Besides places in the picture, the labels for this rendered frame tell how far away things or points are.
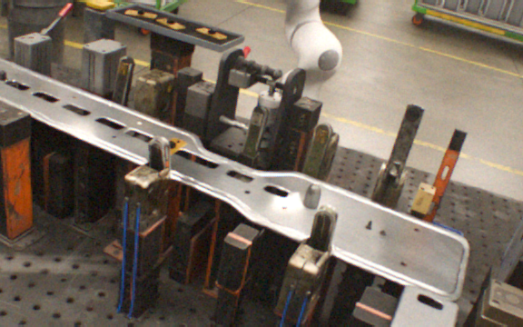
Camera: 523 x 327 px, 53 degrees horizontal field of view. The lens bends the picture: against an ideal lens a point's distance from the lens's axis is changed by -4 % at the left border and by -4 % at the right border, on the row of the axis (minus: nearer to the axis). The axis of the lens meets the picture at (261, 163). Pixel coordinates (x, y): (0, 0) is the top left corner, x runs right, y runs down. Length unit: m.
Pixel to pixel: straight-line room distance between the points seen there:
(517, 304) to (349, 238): 0.32
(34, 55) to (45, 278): 0.64
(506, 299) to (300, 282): 0.34
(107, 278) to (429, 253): 0.72
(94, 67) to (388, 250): 0.86
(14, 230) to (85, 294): 0.25
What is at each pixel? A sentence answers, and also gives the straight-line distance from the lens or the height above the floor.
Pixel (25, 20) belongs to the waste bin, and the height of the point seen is 0.42.
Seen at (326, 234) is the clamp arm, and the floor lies 1.07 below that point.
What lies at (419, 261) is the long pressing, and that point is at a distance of 1.06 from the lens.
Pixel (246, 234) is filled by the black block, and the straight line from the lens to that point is 1.01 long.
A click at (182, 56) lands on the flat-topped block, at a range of 1.52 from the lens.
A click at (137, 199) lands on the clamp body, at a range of 1.03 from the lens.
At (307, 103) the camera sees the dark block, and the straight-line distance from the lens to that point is 1.27.
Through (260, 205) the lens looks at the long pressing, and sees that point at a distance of 1.08.
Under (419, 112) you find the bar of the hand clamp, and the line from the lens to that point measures 1.12.
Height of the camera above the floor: 1.59
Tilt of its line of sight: 29 degrees down
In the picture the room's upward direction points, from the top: 12 degrees clockwise
